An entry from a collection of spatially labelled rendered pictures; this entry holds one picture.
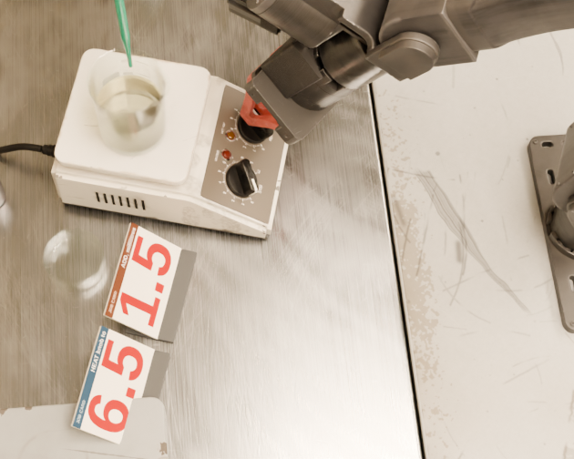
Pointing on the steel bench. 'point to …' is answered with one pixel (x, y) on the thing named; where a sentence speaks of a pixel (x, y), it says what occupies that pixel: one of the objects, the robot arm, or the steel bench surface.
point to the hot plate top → (82, 118)
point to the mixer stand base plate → (150, 437)
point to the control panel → (212, 186)
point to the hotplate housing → (219, 221)
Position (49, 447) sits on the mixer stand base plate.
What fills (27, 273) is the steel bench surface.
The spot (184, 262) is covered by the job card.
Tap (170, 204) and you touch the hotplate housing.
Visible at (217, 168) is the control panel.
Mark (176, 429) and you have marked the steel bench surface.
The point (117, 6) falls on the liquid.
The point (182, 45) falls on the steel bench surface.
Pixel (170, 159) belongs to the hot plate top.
